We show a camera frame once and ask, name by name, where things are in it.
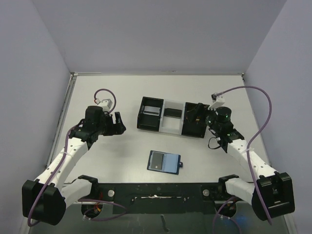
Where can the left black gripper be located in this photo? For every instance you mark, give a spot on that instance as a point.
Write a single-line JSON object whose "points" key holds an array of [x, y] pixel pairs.
{"points": [[113, 125]]}

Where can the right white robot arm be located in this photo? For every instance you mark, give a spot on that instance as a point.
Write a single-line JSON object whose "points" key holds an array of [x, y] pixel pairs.
{"points": [[271, 192]]}

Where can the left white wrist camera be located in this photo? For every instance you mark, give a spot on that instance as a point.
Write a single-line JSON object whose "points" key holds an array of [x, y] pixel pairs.
{"points": [[105, 104]]}

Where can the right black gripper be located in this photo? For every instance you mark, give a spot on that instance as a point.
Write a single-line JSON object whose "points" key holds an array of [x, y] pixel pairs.
{"points": [[207, 119]]}

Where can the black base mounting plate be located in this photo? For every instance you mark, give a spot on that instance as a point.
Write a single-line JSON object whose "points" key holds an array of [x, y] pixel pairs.
{"points": [[159, 198]]}

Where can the black white card tray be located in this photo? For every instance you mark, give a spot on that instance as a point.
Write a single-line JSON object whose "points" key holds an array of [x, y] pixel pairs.
{"points": [[175, 118]]}

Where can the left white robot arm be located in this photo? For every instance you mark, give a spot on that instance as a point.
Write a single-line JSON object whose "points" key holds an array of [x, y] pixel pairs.
{"points": [[46, 199]]}

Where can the blue leather card holder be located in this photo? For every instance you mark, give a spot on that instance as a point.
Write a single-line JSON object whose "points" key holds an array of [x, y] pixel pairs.
{"points": [[171, 163]]}

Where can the grey card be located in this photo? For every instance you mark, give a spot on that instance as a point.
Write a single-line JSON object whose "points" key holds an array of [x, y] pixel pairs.
{"points": [[156, 160]]}

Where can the silver credit card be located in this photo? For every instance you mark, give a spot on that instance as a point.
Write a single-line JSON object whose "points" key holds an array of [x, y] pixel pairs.
{"points": [[151, 110]]}

